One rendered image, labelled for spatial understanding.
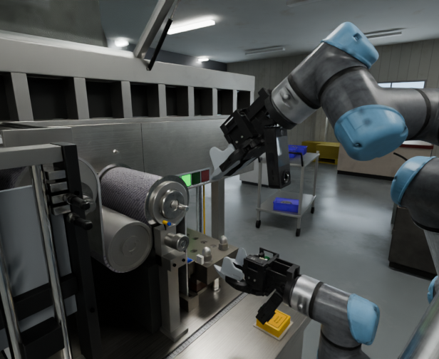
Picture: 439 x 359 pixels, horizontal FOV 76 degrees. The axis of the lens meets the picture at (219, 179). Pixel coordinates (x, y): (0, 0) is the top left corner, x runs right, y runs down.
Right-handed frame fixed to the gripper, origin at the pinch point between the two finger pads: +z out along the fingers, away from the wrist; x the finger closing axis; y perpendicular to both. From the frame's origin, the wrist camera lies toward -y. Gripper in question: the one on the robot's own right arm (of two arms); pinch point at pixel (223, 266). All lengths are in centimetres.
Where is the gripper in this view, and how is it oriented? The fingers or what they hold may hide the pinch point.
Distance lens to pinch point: 76.3
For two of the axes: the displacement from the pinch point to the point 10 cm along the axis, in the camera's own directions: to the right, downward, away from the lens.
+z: -7.6, -1.6, 6.2
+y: 0.0, -9.7, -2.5
